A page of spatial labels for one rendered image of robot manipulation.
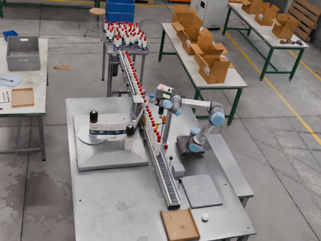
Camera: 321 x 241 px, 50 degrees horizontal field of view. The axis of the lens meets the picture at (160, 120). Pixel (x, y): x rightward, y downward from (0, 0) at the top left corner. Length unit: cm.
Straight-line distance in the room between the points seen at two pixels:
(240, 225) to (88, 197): 135
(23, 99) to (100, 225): 198
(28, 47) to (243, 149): 344
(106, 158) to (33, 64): 194
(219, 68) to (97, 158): 233
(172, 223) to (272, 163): 256
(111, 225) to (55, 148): 209
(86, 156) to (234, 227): 151
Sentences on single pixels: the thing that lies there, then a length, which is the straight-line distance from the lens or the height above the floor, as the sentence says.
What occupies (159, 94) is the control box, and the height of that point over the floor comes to 141.
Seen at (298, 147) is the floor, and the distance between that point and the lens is 578.
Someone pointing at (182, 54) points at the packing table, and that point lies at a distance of 568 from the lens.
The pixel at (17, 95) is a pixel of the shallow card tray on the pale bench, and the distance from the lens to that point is 441.
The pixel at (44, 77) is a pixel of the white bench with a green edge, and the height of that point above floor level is 80.
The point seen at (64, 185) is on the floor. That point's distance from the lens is 435.
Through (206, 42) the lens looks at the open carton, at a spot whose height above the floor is 106.
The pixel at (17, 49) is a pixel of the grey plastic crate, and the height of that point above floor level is 81.
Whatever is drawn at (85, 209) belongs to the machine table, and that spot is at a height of 83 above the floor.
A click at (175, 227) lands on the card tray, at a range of 302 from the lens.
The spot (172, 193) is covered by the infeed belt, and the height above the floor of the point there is 88.
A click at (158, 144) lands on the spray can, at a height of 103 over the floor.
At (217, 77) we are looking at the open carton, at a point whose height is 89.
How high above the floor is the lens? 326
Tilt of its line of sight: 37 degrees down
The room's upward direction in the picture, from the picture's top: 10 degrees clockwise
